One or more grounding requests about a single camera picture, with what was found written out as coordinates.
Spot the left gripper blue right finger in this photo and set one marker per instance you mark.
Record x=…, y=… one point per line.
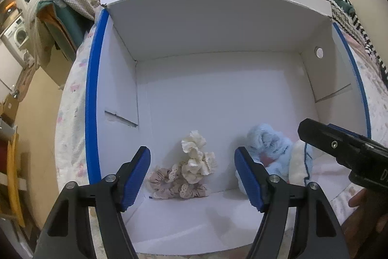
x=317, y=232

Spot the blue and white cardboard box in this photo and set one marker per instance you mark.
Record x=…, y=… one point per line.
x=159, y=69

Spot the brown patterned knit blanket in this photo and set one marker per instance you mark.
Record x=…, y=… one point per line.
x=344, y=22

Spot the white washing machine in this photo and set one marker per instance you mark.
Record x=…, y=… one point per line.
x=16, y=36

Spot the white plush with blue stitching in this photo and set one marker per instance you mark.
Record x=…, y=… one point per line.
x=301, y=163

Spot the yellow chair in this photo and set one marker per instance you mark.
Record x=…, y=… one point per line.
x=12, y=181

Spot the light blue fluffy scrunchie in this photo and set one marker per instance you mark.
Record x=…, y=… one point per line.
x=263, y=139

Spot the white patterned bed sheet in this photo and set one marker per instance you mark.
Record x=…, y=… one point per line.
x=70, y=148

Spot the pink round soft toy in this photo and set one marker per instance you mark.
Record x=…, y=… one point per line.
x=266, y=161

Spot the person's right hand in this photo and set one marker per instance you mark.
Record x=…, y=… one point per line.
x=369, y=217

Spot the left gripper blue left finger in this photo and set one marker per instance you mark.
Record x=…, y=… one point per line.
x=67, y=230

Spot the black white striped garment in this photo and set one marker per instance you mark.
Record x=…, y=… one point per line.
x=367, y=42

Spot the beige floral scrunchie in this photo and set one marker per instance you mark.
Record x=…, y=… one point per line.
x=168, y=183

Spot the cream ruffled scrunchie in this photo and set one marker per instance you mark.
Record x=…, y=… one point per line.
x=200, y=163

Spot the cardboard box on floor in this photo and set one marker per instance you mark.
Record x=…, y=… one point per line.
x=8, y=109

